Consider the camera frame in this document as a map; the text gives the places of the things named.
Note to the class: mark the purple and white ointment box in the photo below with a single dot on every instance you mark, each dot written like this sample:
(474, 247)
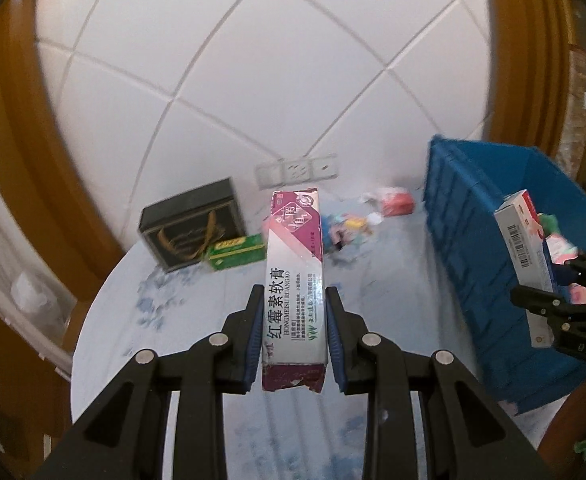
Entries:
(293, 285)

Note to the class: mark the pink and green packet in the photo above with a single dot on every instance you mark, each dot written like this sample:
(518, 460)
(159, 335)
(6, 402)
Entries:
(562, 250)

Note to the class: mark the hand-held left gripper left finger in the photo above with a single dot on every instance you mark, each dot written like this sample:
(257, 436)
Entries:
(253, 355)

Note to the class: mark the colourful small packets heap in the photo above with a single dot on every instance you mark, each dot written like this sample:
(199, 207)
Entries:
(345, 230)

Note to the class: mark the green and yellow medicine box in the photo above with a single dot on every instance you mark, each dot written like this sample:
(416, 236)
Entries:
(235, 252)

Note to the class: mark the black gift box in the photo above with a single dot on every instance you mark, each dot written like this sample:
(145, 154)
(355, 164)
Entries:
(188, 225)

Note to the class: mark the blue plastic crate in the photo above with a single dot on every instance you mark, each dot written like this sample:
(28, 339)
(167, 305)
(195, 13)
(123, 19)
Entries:
(473, 240)

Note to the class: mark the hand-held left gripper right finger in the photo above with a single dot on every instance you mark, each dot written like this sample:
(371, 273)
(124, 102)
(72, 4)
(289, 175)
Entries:
(334, 355)

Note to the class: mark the wall socket panel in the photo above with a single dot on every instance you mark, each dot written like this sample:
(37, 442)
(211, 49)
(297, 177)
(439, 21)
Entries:
(295, 171)

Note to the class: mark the white fluted moulding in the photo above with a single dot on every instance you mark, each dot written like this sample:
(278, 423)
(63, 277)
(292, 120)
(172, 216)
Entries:
(3, 260)

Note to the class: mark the white and red medicine box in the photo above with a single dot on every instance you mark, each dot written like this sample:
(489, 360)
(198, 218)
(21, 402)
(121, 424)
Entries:
(523, 240)

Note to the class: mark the brown wooden headboard frame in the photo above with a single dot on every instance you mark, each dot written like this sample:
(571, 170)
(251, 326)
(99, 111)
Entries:
(18, 135)

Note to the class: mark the pink tissue pack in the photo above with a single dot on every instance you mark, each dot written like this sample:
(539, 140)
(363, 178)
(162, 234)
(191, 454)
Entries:
(395, 202)

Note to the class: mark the white padded headboard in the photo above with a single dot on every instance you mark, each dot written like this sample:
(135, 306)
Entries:
(248, 60)

